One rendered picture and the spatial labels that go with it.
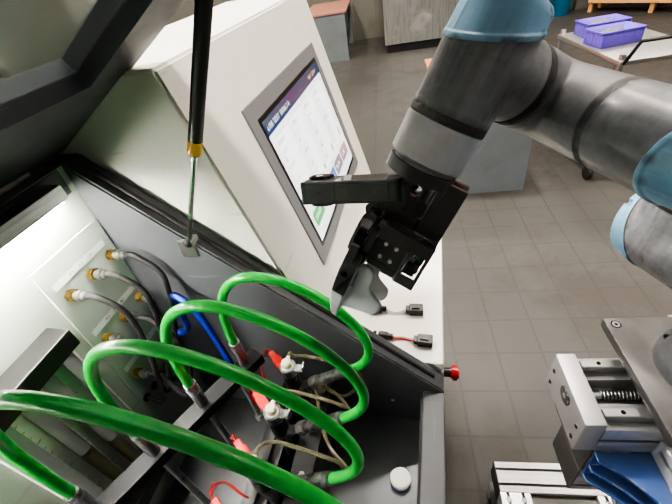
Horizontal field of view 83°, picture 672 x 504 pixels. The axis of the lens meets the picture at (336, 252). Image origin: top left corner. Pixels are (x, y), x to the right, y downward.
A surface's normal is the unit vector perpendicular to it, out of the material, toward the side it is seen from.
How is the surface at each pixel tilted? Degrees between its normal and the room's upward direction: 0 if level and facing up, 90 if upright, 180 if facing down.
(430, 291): 0
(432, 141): 69
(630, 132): 65
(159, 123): 90
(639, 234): 76
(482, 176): 90
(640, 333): 0
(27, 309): 90
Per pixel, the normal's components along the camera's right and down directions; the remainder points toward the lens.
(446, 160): 0.11, 0.54
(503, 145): -0.09, 0.65
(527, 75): 0.32, 0.48
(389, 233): -0.35, 0.35
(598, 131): -0.96, 0.07
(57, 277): 0.97, 0.02
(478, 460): -0.14, -0.76
